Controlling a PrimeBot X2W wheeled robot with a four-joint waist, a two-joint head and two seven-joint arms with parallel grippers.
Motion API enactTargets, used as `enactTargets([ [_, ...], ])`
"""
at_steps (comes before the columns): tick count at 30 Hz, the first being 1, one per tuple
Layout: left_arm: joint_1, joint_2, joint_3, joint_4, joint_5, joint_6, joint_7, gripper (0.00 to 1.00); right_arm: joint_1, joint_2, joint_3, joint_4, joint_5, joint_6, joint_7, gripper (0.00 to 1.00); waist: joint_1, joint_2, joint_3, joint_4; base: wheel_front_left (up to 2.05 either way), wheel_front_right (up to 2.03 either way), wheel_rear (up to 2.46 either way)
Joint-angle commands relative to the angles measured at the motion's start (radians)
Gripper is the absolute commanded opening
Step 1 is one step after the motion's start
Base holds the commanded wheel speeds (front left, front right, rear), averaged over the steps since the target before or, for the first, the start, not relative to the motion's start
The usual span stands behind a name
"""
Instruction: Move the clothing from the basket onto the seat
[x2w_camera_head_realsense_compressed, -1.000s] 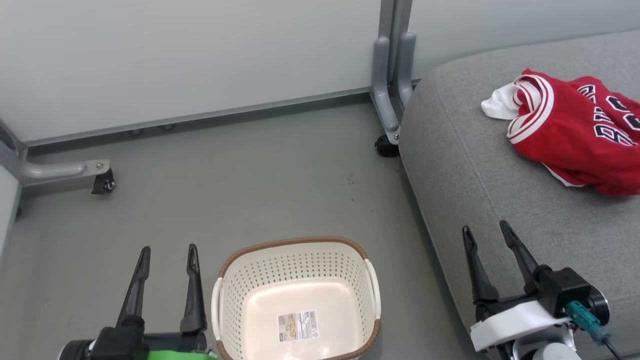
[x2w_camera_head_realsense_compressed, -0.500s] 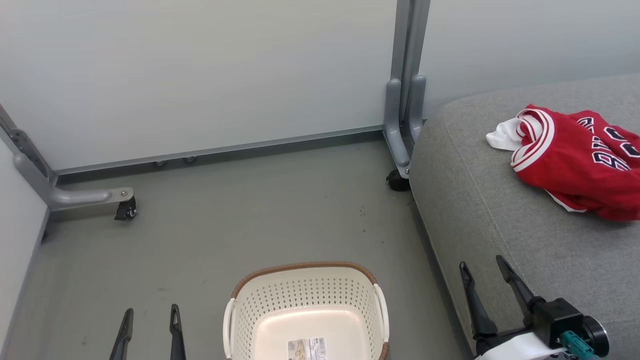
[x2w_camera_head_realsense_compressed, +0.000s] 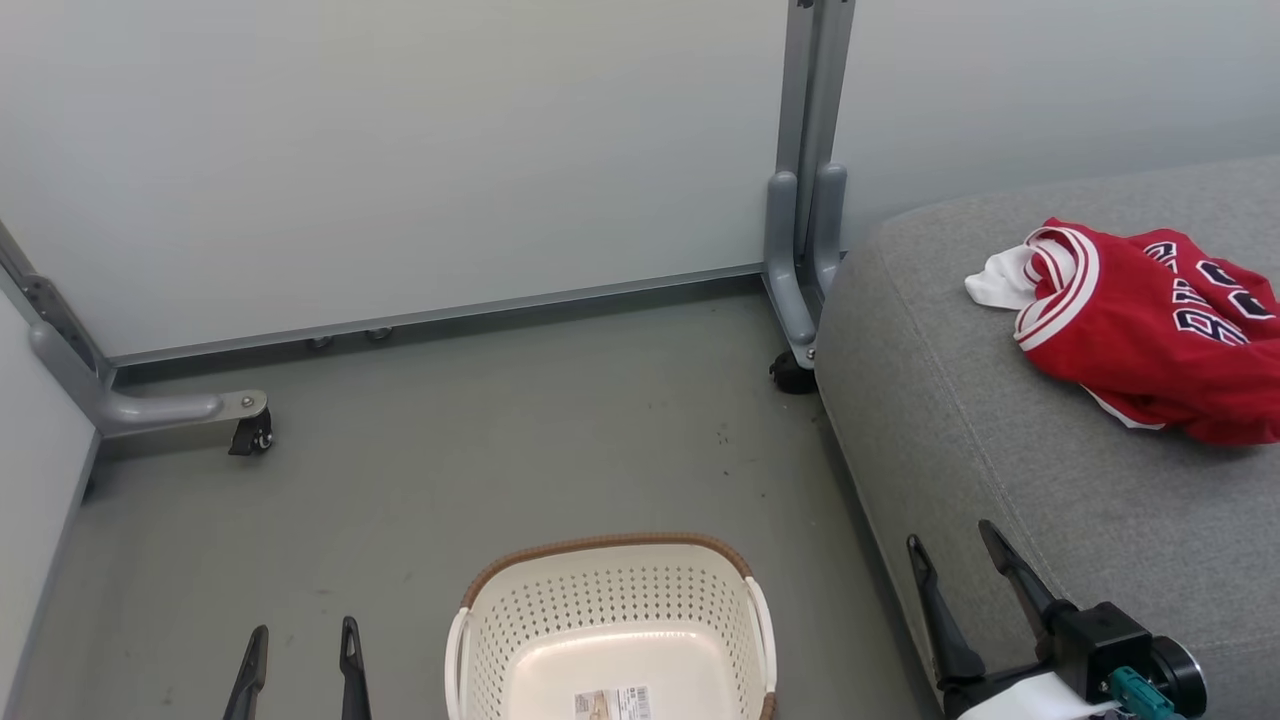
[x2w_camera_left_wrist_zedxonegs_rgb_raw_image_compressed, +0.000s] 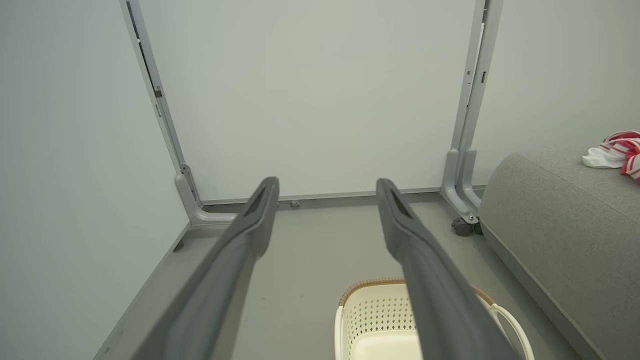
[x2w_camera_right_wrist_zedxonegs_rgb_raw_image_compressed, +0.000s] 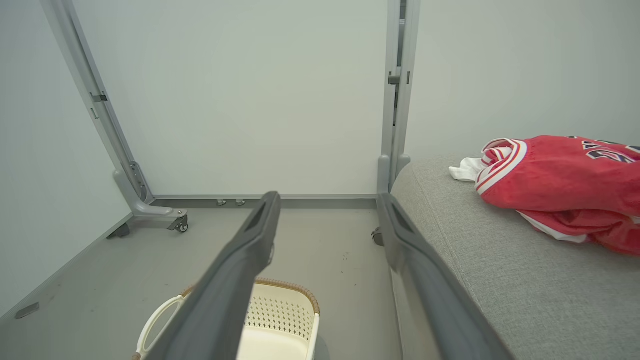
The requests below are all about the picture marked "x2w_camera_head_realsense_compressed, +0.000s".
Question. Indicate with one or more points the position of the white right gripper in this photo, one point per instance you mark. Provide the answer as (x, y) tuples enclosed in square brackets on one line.
[(1020, 700)]

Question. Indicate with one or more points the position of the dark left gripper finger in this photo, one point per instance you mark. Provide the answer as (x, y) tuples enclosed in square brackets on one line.
[(248, 680), (354, 680)]

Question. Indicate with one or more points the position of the red and white jersey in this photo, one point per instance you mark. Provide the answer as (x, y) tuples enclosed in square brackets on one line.
[(1150, 330)]

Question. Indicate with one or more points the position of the grey fabric sofa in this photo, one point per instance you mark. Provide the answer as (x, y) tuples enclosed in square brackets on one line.
[(1000, 450)]

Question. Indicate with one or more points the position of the black round wrist knob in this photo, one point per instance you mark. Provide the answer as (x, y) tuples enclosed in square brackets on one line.
[(1182, 675)]

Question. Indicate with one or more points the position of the black caster wheel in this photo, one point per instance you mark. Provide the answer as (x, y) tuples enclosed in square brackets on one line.
[(252, 435), (790, 375)]

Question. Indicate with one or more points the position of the paper label sticker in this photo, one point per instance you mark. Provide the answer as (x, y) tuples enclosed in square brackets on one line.
[(612, 703)]

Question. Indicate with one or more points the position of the white perforated laundry basket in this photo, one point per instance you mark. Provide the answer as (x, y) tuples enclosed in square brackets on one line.
[(610, 620)]

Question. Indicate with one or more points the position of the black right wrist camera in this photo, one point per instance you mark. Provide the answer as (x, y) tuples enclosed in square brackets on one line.
[(1100, 645)]

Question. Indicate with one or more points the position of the teal right camera connector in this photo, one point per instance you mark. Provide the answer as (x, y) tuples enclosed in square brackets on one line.
[(1140, 695)]

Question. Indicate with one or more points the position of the grey partition bottom rail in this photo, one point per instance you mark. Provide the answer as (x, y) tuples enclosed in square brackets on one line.
[(450, 312)]

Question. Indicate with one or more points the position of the grey partition post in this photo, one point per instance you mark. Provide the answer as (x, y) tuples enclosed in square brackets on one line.
[(810, 120)]

